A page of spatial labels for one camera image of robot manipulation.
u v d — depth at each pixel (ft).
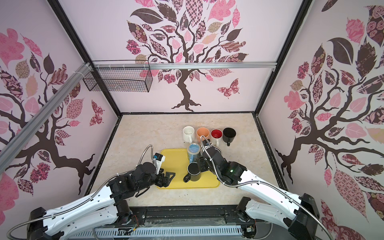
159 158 2.17
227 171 1.76
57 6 2.20
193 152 2.80
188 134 3.34
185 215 2.44
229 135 3.11
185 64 3.10
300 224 1.23
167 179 2.17
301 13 2.33
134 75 3.11
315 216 1.24
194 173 2.61
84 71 2.73
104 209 1.95
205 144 2.17
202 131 3.26
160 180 2.15
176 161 3.13
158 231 2.29
